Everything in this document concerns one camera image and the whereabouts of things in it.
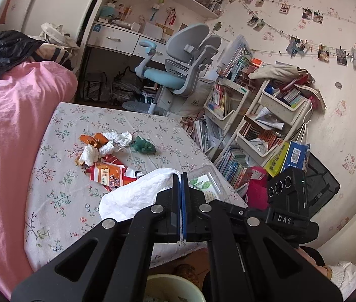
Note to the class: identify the white desk with drawers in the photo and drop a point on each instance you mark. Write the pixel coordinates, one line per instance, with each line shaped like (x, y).
(118, 37)

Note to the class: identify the white tote bag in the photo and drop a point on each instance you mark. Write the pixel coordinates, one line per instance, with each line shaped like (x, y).
(56, 33)

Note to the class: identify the floral tablecloth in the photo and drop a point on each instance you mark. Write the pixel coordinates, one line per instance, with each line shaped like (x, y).
(70, 195)

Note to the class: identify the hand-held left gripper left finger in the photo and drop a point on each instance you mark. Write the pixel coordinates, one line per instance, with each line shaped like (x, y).
(178, 201)

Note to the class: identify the red snack wrapper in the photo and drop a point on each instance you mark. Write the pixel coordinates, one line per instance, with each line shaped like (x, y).
(110, 174)

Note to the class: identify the red shopping bag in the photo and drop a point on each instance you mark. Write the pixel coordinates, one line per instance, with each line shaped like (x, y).
(256, 188)

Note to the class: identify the small white tissue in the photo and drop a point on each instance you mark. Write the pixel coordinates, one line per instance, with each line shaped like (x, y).
(89, 154)

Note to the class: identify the short orange carrot piece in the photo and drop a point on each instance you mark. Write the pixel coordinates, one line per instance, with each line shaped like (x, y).
(100, 139)

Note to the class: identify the clear bag under desk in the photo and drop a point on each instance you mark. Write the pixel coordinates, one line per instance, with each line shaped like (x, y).
(96, 86)

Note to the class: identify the brown fuzzy object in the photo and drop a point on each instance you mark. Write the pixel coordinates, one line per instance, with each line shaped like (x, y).
(187, 273)

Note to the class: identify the white wardrobe with tree print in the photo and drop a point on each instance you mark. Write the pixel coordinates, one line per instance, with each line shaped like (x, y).
(48, 3)

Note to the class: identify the clear plastic box leaf print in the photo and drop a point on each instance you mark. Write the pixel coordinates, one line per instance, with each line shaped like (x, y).
(207, 184)

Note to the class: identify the pale green trash bin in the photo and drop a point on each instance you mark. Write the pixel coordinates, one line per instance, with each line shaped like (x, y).
(165, 281)

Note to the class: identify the person's right forearm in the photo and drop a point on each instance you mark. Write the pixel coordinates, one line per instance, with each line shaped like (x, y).
(348, 275)

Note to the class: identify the low white book cart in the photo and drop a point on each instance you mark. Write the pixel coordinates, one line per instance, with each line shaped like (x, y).
(272, 122)

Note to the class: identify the striped cloth bag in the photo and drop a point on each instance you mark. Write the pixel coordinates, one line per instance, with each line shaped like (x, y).
(56, 55)

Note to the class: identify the large white tissue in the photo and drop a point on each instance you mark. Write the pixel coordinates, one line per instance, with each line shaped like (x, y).
(118, 140)

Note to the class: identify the grey plastic bag under desk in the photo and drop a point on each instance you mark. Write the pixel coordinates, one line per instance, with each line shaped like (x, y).
(127, 86)

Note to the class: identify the beige cloth bag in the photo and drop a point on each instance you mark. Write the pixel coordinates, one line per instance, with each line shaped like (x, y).
(275, 72)

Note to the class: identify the long orange carrot piece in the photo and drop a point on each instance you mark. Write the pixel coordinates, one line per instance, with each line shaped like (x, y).
(86, 139)

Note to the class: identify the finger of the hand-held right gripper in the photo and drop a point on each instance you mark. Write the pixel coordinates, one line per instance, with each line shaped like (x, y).
(259, 213)

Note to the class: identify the grey and blue desk chair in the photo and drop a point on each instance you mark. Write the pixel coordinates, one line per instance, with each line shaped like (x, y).
(181, 59)

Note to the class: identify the pink blanket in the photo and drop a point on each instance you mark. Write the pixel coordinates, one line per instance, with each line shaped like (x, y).
(7, 148)

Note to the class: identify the black case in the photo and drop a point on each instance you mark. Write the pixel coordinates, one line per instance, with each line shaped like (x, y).
(324, 185)

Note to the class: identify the yellow paper bag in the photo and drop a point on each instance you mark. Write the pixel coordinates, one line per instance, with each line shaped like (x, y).
(277, 160)

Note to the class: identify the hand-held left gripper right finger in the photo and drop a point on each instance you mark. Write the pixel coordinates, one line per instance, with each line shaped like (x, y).
(188, 204)

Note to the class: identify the tall white book cart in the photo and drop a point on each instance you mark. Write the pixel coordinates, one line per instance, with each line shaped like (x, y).
(228, 100)

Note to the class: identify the blue paper bag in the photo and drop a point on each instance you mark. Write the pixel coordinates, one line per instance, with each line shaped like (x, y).
(297, 157)

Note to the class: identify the green plush toy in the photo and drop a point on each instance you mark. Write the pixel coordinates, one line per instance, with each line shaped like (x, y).
(143, 145)

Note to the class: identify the black puffer jacket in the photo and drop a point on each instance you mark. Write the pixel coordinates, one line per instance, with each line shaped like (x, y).
(4, 48)

